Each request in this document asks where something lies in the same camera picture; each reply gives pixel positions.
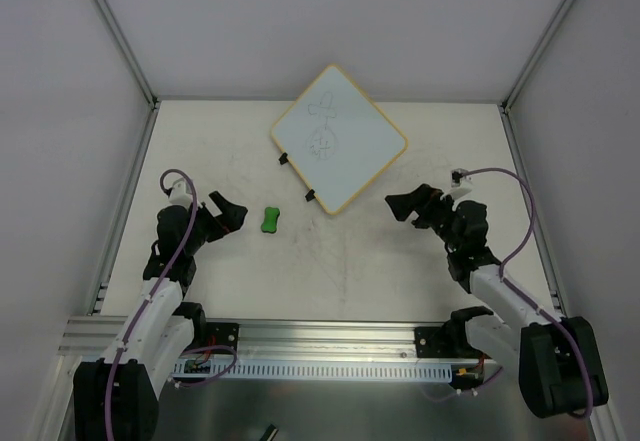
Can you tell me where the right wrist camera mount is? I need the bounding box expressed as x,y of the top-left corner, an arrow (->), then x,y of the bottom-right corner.
448,169 -> 473,201

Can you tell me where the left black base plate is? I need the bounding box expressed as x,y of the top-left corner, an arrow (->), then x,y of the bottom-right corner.
200,321 -> 240,355

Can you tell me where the black whiteboard clip upper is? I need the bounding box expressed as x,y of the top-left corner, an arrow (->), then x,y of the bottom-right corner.
278,152 -> 289,165

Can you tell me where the green bone-shaped eraser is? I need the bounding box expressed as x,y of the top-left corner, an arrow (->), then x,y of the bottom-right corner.
260,206 -> 280,234

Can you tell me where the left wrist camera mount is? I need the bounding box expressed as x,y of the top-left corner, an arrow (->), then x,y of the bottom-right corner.
168,178 -> 193,209

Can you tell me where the small black object bottom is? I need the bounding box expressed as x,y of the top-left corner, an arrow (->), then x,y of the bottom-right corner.
260,424 -> 278,441

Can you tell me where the aluminium frame post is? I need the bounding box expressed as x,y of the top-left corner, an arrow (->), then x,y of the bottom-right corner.
499,0 -> 601,112
69,0 -> 161,110

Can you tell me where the slotted white cable duct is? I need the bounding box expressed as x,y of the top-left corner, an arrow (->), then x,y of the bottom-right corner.
169,358 -> 454,383

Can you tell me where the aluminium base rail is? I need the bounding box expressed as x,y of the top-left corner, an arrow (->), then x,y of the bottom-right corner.
58,315 -> 442,363

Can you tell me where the right aluminium frame post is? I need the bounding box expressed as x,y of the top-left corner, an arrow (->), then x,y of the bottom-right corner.
499,0 -> 601,112

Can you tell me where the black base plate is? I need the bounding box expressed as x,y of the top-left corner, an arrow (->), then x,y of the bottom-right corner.
200,321 -> 240,355
413,325 -> 480,359

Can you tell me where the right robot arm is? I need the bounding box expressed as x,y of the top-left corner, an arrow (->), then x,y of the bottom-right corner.
385,184 -> 609,418

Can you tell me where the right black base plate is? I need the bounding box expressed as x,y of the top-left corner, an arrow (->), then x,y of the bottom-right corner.
413,325 -> 480,359

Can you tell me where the left aluminium frame post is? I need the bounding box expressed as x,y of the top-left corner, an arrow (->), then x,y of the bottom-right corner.
69,0 -> 161,110

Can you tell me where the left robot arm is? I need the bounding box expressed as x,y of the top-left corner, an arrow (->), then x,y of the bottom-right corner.
73,188 -> 248,440

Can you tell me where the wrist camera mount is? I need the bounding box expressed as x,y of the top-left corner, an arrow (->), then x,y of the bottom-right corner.
168,178 -> 193,209
448,169 -> 473,201

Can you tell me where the yellow framed whiteboard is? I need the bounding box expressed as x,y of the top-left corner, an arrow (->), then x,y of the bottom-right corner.
270,64 -> 409,215

